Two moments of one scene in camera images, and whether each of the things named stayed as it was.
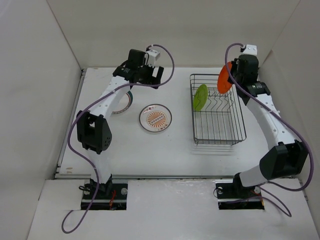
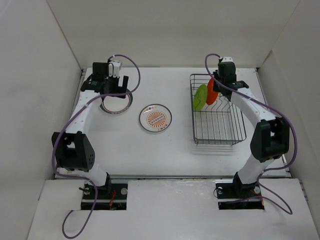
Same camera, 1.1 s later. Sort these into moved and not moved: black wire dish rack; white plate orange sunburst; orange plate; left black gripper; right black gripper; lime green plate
Moved: left black gripper; orange plate; right black gripper
Not moved: white plate orange sunburst; black wire dish rack; lime green plate
